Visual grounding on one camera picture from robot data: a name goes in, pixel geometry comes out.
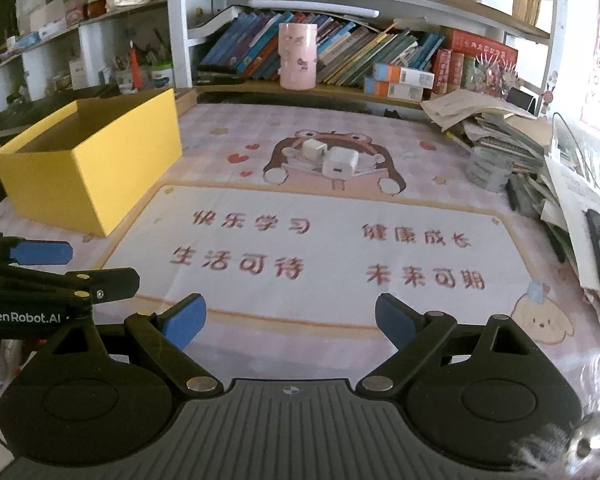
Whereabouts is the row of leaning books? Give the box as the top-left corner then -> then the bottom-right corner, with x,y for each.
197,9 -> 446,89

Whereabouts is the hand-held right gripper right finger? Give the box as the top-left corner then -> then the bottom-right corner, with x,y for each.
355,292 -> 550,394

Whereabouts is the red standing book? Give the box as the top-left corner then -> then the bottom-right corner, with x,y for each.
432,48 -> 454,97
450,52 -> 466,94

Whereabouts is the white light bar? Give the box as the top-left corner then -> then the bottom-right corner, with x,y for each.
252,0 -> 381,19

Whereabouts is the red thick lying book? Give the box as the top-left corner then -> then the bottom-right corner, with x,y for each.
442,28 -> 520,54

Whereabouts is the pile of papers and books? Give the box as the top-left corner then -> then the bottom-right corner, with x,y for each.
420,89 -> 600,337

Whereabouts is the white bookshelf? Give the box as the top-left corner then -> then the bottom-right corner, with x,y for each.
164,0 -> 569,117

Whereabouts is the pink cylindrical container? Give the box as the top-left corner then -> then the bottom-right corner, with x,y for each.
278,23 -> 317,90

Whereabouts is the grey tape roll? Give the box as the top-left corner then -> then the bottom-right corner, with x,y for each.
467,144 -> 515,191

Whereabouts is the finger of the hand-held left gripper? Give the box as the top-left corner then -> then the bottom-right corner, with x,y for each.
0,232 -> 75,267
0,266 -> 141,306

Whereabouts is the large white charger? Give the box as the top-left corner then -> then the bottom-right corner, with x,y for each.
321,147 -> 361,180

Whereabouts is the orange white small box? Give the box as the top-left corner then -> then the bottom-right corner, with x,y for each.
364,77 -> 425,102
372,62 -> 435,89

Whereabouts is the shiny metal knob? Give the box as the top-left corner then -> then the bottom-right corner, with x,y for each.
564,411 -> 600,477

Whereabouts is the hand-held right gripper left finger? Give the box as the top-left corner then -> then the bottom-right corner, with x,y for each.
35,293 -> 226,394

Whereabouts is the pink printed desktop mat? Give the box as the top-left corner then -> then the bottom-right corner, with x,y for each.
0,100 -> 600,443

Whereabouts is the white side shelf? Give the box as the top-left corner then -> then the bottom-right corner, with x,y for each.
0,0 -> 182,112

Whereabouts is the yellow cardboard box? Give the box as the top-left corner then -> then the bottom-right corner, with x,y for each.
0,87 -> 184,237

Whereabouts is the small white charger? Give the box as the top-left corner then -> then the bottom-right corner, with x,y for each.
301,138 -> 329,164

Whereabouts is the white jar green lid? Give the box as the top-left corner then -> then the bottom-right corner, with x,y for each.
149,62 -> 175,89

